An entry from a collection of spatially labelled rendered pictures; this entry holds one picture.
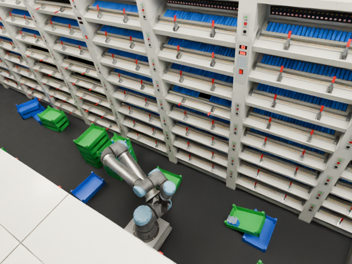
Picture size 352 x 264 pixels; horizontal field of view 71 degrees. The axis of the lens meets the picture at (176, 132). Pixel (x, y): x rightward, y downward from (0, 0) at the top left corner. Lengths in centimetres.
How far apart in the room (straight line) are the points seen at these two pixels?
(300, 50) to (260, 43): 21
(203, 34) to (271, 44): 41
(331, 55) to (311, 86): 20
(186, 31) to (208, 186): 157
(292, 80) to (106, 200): 206
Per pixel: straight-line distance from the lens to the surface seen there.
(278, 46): 152
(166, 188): 175
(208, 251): 237
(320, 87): 160
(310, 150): 202
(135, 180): 180
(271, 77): 162
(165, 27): 180
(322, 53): 150
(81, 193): 292
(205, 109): 198
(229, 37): 160
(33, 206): 73
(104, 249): 59
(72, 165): 322
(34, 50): 357
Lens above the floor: 225
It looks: 45 degrees down
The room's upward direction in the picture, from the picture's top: 9 degrees counter-clockwise
